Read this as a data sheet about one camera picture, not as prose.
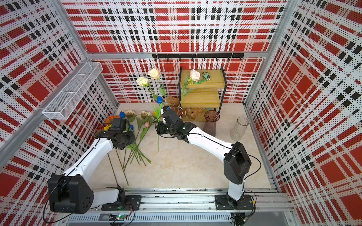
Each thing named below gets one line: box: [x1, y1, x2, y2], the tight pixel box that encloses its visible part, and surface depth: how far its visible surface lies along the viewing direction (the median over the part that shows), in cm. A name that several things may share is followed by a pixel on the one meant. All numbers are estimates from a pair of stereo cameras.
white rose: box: [181, 68, 201, 98], surface depth 82 cm
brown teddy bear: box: [166, 96, 206, 122], surface depth 107 cm
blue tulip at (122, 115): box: [119, 111, 126, 119], surface depth 92 cm
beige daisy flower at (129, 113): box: [125, 109, 136, 119], surface depth 110 cm
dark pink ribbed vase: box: [202, 110, 221, 138], surface depth 90 cm
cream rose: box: [147, 67, 163, 89], surface depth 78 cm
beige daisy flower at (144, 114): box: [140, 110, 151, 119], surface depth 110 cm
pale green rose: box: [136, 76, 154, 95], surface depth 81 cm
